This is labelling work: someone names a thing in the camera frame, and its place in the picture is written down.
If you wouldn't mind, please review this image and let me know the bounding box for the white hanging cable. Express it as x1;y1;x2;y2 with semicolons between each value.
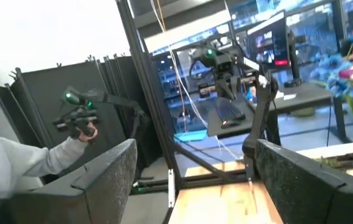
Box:
149;0;242;160

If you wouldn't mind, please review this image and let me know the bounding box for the teal floor pad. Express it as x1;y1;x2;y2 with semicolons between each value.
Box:
173;129;209;142

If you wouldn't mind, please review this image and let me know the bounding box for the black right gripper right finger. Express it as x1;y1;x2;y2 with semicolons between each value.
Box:
255;139;353;224

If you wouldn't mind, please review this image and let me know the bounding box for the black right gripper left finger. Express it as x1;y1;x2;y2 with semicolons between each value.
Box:
0;139;138;224

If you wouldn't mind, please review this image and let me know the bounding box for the silver metal bracket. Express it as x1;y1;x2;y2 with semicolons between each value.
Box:
167;169;176;208

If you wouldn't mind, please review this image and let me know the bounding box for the person's hand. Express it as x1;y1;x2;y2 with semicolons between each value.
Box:
77;122;99;144

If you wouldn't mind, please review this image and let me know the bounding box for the black aluminium rig frame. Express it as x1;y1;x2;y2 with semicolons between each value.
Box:
115;0;258;224

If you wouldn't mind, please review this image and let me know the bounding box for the yellow hanging cord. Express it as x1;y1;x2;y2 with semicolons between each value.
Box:
156;0;167;32

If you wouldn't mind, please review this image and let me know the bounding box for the black computer mouse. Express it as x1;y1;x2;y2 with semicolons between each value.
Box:
220;119;241;129

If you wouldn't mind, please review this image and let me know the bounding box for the person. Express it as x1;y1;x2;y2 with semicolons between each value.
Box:
0;123;99;192

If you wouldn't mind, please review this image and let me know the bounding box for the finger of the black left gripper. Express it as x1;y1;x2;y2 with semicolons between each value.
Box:
217;77;229;100
229;76;242;100

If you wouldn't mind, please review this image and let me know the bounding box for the black monitor stand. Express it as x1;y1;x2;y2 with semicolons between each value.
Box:
283;29;308;88

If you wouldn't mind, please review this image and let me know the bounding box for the black folding partition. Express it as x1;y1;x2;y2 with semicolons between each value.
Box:
0;54;164;184

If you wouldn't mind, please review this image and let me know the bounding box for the black backlit keyboard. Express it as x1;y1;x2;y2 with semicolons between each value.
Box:
215;98;246;123

